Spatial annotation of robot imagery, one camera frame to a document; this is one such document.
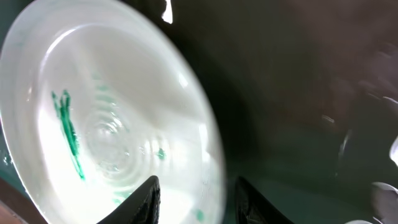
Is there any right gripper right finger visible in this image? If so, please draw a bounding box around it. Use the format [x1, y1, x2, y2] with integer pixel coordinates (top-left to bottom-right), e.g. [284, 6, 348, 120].
[234, 177, 294, 224]

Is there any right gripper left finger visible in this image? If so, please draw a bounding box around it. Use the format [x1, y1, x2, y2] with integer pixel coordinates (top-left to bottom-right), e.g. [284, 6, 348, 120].
[98, 175, 160, 224]

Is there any white plate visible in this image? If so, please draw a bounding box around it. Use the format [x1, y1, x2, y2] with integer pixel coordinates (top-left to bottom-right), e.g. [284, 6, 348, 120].
[1, 1, 226, 223]

